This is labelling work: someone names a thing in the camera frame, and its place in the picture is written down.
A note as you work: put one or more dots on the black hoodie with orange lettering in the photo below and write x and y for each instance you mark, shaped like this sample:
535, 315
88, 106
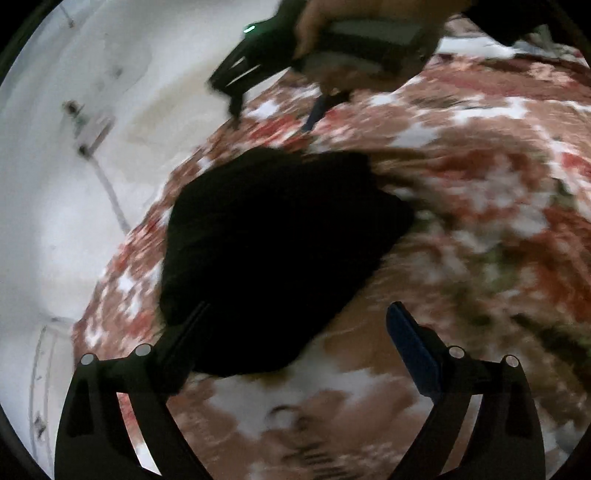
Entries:
263, 252

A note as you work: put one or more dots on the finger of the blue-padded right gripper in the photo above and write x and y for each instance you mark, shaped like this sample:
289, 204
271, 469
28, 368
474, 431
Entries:
322, 106

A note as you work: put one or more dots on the white headboard panel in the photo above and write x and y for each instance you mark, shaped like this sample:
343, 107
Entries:
39, 396

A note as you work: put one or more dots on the person's right hand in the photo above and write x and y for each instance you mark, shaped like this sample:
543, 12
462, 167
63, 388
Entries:
317, 14

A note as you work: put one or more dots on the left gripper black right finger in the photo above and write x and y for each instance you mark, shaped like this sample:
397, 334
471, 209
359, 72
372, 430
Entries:
483, 423

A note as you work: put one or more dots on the white power strip on wall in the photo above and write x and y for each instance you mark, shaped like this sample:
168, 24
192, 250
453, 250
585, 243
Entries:
90, 128

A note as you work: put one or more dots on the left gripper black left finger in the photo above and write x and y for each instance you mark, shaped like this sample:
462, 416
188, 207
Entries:
92, 441

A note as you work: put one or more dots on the floral brown red blanket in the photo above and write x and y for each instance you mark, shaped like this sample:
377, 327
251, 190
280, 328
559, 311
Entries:
494, 155

